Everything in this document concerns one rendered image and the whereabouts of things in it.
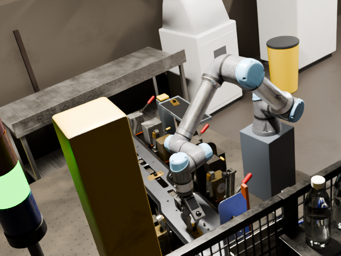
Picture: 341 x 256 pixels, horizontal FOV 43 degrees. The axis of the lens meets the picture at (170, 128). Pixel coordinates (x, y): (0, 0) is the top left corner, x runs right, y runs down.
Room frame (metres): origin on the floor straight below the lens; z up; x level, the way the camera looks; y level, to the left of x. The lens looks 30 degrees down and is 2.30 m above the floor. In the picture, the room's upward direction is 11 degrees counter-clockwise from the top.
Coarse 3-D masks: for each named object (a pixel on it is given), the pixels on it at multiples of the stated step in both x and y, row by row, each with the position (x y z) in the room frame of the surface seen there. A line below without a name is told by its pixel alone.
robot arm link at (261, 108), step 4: (256, 96) 1.86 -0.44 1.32; (256, 100) 1.86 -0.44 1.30; (260, 100) 1.84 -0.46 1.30; (256, 104) 1.86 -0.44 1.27; (260, 104) 1.84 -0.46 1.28; (264, 104) 1.82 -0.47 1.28; (256, 108) 1.86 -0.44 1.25; (260, 108) 1.84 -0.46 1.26; (264, 108) 1.82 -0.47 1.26; (268, 108) 1.80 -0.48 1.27; (256, 112) 1.86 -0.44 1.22; (260, 112) 1.84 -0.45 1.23; (264, 112) 1.83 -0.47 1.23; (268, 112) 1.80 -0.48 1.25; (260, 116) 1.85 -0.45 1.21; (264, 116) 1.84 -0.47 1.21; (268, 116) 1.83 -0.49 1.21; (272, 116) 1.84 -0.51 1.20
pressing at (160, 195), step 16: (144, 144) 2.13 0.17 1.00; (144, 160) 1.97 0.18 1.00; (160, 160) 1.94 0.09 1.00; (144, 176) 1.82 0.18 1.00; (160, 176) 1.79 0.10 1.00; (160, 192) 1.67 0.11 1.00; (192, 192) 1.62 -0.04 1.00; (160, 208) 1.55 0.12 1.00; (176, 208) 1.53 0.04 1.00; (208, 208) 1.48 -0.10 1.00; (176, 224) 1.42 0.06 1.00; (208, 224) 1.38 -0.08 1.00; (192, 240) 1.31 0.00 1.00
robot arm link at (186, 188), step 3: (174, 183) 1.38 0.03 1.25; (189, 183) 1.35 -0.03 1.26; (192, 183) 1.37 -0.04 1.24; (174, 186) 1.36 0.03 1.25; (177, 186) 1.36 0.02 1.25; (180, 186) 1.35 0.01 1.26; (183, 186) 1.34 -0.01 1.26; (186, 186) 1.34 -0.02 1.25; (189, 186) 1.35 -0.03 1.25; (192, 186) 1.36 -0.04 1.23; (177, 189) 1.36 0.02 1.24; (180, 189) 1.35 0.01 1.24; (183, 189) 1.34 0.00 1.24; (186, 189) 1.34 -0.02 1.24; (189, 189) 1.35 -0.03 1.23; (180, 192) 1.35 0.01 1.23; (183, 192) 1.34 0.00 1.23; (186, 192) 1.35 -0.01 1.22
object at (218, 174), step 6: (216, 174) 1.63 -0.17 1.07; (216, 180) 1.58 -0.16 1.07; (222, 180) 1.60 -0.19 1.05; (216, 186) 1.58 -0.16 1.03; (222, 186) 1.59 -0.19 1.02; (216, 192) 1.58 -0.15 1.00; (222, 192) 1.59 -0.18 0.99; (216, 198) 1.58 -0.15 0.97; (222, 198) 1.59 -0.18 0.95; (216, 204) 1.59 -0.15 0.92
